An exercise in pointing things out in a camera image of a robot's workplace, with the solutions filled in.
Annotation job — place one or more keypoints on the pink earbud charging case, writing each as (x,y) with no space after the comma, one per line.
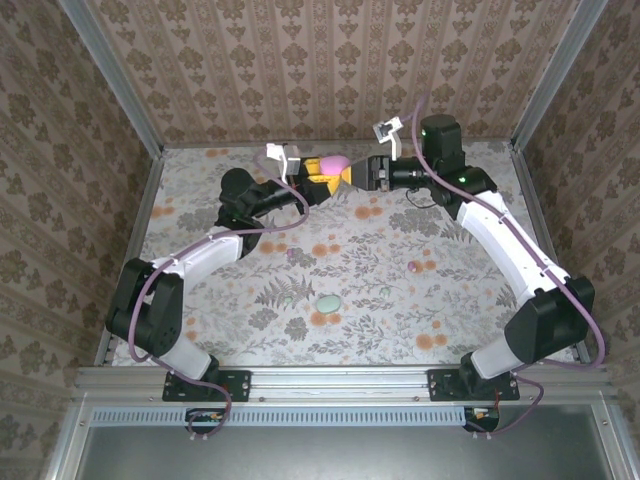
(334,165)

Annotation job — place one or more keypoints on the green earbud charging case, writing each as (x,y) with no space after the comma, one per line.
(328,303)

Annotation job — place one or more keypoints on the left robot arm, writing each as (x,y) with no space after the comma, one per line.
(200,257)

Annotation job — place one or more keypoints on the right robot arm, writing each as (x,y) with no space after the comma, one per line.
(500,245)

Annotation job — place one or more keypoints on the floral patterned table cover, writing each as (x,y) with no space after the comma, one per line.
(350,340)

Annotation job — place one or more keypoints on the black electronics connector box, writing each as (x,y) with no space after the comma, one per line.
(482,419)
(207,420)

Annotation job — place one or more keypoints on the grey metal sheet panel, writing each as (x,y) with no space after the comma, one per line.
(340,455)

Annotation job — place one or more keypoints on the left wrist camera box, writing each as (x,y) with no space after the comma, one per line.
(282,155)

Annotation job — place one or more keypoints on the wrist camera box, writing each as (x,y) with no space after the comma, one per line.
(387,129)
(282,155)

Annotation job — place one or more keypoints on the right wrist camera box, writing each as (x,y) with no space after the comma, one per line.
(387,129)

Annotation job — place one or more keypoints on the aluminium table side rail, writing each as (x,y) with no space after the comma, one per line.
(542,225)
(138,225)

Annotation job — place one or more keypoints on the aluminium corner post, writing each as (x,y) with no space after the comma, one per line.
(557,75)
(112,75)

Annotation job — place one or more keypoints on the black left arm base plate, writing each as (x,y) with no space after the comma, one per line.
(237,385)

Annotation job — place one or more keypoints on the aluminium mounting rail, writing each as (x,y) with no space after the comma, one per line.
(340,382)

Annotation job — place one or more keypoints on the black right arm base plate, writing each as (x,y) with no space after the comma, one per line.
(440,385)

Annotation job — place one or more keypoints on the aluminium lower frame bar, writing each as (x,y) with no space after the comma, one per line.
(612,440)
(67,440)

